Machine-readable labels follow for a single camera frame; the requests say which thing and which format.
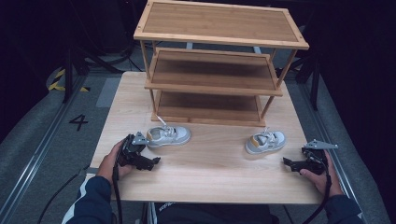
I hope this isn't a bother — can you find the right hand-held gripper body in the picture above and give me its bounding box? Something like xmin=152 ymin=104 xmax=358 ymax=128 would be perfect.
xmin=299 ymin=138 xmax=340 ymax=176

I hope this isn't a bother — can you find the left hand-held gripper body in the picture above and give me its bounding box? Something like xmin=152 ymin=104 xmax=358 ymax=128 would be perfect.
xmin=117 ymin=131 xmax=154 ymax=171

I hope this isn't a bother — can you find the small grey white sneaker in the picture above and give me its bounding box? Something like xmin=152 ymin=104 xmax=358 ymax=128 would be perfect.
xmin=146 ymin=115 xmax=192 ymax=149
xmin=245 ymin=127 xmax=287 ymax=156

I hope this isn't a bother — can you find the three-tier wooden shoe rack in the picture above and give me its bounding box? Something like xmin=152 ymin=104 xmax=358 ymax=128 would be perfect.
xmin=134 ymin=0 xmax=310 ymax=128

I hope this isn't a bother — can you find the person's left hand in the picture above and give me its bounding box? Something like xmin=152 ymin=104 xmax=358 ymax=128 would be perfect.
xmin=96 ymin=139 xmax=135 ymax=185

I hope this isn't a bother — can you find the person's right hand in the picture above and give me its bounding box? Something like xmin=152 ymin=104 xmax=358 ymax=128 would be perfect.
xmin=300 ymin=150 xmax=346 ymax=198

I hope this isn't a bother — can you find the person's dark clothed torso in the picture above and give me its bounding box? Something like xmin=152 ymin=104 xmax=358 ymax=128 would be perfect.
xmin=153 ymin=202 xmax=279 ymax=224

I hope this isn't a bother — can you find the black metal stand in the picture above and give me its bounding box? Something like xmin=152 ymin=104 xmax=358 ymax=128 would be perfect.
xmin=60 ymin=36 xmax=124 ymax=105
xmin=293 ymin=46 xmax=323 ymax=112

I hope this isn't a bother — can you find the grey floor rail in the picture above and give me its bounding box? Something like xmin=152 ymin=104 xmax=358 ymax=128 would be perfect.
xmin=297 ymin=77 xmax=370 ymax=220
xmin=0 ymin=74 xmax=89 ymax=220

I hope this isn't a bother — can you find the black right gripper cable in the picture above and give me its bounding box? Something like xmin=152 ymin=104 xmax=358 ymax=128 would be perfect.
xmin=302 ymin=150 xmax=332 ymax=224

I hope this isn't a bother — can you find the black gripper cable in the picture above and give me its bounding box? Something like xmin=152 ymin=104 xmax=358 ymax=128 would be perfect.
xmin=111 ymin=146 xmax=124 ymax=224
xmin=302 ymin=150 xmax=332 ymax=224

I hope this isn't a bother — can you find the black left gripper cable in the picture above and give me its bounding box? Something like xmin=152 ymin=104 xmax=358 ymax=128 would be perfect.
xmin=111 ymin=146 xmax=124 ymax=224

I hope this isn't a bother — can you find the black floor cable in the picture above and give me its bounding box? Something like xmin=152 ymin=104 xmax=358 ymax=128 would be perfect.
xmin=36 ymin=164 xmax=92 ymax=224

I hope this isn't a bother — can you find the bundle of black floor cables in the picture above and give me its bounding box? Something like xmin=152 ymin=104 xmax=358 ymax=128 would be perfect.
xmin=69 ymin=36 xmax=148 ymax=75

